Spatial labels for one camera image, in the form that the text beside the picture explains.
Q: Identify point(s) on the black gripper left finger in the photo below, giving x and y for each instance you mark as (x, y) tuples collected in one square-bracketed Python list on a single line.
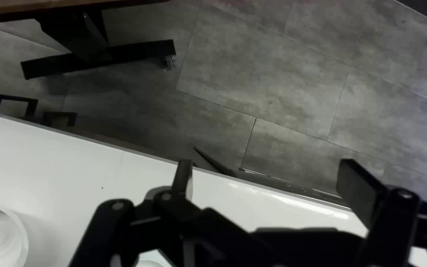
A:
[(125, 231)]

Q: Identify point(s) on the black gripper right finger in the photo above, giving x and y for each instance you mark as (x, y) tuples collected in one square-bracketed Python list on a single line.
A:
[(396, 223)]

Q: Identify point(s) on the black metal table leg frame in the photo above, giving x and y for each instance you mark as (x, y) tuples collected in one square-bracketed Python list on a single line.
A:
[(85, 39)]

